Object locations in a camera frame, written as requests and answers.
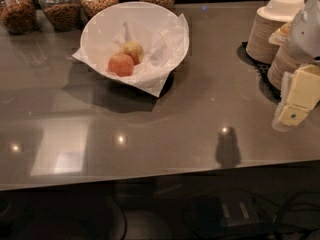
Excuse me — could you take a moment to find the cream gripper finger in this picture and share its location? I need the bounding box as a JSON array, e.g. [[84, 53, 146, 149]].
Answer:
[[272, 72, 292, 132]]

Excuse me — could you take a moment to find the yellow green apple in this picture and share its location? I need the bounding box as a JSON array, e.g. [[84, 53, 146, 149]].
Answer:
[[119, 41, 144, 65]]

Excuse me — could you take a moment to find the glass jar far left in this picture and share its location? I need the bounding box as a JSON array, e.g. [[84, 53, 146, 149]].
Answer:
[[0, 0, 37, 34]]

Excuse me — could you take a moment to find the white paper liner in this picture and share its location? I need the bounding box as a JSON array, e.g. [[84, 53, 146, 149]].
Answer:
[[72, 13, 190, 98]]

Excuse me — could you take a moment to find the black cable under table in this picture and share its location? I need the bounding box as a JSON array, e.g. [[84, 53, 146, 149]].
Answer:
[[266, 190, 320, 240]]

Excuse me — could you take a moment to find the white bowl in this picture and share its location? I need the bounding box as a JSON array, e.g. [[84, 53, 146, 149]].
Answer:
[[79, 1, 190, 81]]

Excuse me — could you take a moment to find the black box under table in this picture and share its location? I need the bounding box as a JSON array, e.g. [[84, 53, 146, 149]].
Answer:
[[190, 193, 264, 239]]

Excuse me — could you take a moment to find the red apple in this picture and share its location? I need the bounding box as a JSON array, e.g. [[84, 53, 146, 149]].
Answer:
[[108, 53, 134, 77]]

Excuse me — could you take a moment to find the back stack of paper bowls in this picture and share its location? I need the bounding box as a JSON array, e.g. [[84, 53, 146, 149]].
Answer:
[[246, 0, 304, 64]]

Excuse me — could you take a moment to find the black mat under stacks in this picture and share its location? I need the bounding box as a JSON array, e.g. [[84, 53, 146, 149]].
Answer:
[[238, 42, 281, 103]]

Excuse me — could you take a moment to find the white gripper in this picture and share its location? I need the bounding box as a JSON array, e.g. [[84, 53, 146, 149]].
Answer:
[[280, 0, 320, 127]]

